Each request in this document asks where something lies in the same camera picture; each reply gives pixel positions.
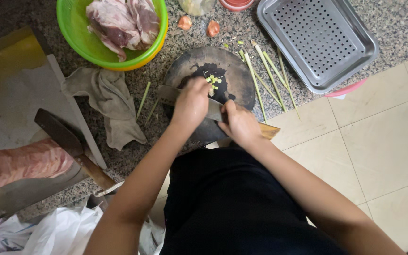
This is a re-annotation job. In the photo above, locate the person's right hand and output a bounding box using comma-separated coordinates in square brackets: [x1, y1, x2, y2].
[218, 99, 262, 146]

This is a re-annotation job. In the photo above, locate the person's left hand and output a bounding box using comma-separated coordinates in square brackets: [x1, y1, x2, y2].
[171, 77, 213, 125]

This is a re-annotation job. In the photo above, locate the steel cleaver with wooden handle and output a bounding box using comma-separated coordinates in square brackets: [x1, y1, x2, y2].
[157, 85, 282, 141]

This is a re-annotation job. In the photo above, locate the pile of chopped lemongrass pieces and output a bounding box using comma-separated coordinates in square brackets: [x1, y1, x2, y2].
[203, 71, 223, 90]

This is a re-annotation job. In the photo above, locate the round dark wooden chopping board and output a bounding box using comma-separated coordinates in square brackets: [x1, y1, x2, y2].
[164, 46, 256, 144]

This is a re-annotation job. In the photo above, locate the green lemongrass stalk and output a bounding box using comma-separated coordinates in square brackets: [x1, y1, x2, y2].
[250, 40, 287, 113]
[277, 47, 291, 91]
[136, 81, 152, 119]
[243, 52, 268, 124]
[262, 51, 302, 121]
[144, 98, 160, 127]
[238, 50, 284, 108]

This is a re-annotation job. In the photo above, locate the orange peeled shallot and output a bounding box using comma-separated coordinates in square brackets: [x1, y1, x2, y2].
[177, 15, 193, 31]
[206, 20, 221, 38]

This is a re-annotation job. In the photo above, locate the yellow plastic basin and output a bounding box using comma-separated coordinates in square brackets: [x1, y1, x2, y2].
[109, 19, 169, 72]

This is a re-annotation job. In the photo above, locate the clear glass jar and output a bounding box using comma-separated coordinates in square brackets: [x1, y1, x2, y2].
[178, 0, 216, 17]

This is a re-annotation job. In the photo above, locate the small raw meat piece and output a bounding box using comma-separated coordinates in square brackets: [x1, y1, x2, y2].
[127, 0, 161, 47]

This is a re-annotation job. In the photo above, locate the red plastic container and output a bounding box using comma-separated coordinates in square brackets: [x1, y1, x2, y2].
[219, 0, 255, 13]

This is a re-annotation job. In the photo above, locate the person's black clothing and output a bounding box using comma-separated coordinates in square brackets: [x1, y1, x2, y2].
[159, 141, 350, 255]

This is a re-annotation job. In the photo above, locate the grey kitchen cloth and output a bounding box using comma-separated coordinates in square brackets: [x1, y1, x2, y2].
[61, 67, 147, 152]

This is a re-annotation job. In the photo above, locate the large raw meat piece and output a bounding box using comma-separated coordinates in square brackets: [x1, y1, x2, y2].
[86, 0, 143, 63]

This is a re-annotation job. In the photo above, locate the perforated stainless steel tray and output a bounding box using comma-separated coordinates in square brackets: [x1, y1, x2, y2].
[256, 0, 380, 95]

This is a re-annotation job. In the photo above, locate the pink plastic basket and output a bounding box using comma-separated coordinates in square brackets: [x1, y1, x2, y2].
[324, 77, 368, 98]

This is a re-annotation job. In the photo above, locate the green plastic colander basket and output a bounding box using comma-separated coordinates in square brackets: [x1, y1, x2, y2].
[56, 0, 169, 68]

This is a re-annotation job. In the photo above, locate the large flat steel tray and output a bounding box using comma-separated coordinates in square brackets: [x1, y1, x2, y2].
[0, 26, 108, 223]

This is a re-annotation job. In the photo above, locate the raw pork belly slab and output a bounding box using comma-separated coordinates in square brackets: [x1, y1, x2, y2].
[0, 138, 76, 198]

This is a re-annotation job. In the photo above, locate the white plastic bags heap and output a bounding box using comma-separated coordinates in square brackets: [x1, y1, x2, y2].
[0, 205, 166, 255]

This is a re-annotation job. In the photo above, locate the dark cleaver with brown handle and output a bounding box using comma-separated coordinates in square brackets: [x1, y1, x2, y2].
[34, 108, 117, 192]

